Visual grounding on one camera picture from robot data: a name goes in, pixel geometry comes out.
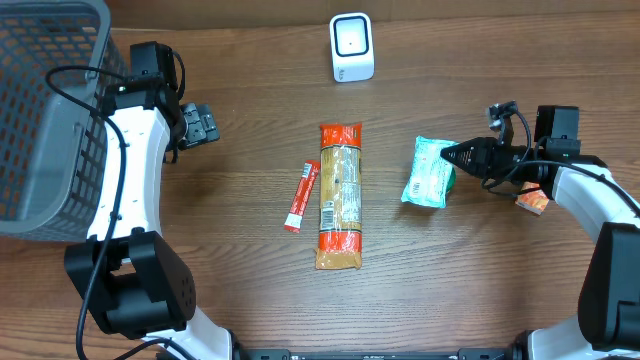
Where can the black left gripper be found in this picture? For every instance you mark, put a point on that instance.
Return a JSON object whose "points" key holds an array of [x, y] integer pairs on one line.
{"points": [[198, 125]]}

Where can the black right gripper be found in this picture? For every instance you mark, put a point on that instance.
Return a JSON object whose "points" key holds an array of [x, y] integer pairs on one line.
{"points": [[489, 156]]}

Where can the teal tissue packet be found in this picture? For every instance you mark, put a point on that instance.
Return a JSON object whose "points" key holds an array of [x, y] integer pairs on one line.
{"points": [[431, 177]]}

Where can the thin red stick sachet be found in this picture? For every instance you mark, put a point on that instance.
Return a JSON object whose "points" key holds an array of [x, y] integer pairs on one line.
{"points": [[301, 198]]}

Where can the long orange noodle packet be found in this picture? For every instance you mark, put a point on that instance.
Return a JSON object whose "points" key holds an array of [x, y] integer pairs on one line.
{"points": [[340, 226]]}

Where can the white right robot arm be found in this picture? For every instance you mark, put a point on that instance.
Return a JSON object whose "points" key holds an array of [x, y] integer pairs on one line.
{"points": [[606, 325]]}

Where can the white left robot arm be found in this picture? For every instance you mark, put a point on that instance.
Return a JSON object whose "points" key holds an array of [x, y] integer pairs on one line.
{"points": [[131, 280]]}

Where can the white barcode scanner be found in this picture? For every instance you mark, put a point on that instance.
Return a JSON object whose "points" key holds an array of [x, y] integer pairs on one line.
{"points": [[352, 48]]}

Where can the dark grey plastic basket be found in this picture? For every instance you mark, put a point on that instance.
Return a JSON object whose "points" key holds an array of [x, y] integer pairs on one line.
{"points": [[57, 57]]}

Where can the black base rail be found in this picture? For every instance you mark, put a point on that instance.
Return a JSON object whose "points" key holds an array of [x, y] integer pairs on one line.
{"points": [[461, 354]]}

